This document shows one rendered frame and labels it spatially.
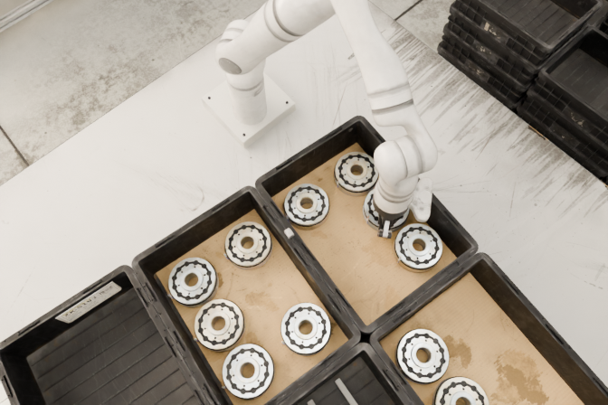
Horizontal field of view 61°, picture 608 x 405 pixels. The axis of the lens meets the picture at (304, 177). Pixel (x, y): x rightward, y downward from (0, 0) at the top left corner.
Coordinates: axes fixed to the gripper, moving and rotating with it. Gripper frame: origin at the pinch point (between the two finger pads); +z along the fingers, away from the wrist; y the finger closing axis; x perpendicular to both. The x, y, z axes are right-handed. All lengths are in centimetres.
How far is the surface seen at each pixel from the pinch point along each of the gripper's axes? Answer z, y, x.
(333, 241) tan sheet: 2.2, 6.3, -10.5
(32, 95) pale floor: 86, -64, -161
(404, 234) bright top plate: -0.7, 2.7, 4.7
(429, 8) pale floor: 86, -146, 13
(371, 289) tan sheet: 2.1, 15.4, -0.7
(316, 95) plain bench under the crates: 15.3, -40.3, -23.1
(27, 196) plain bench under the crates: 15, 4, -93
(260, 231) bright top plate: -0.7, 7.9, -26.8
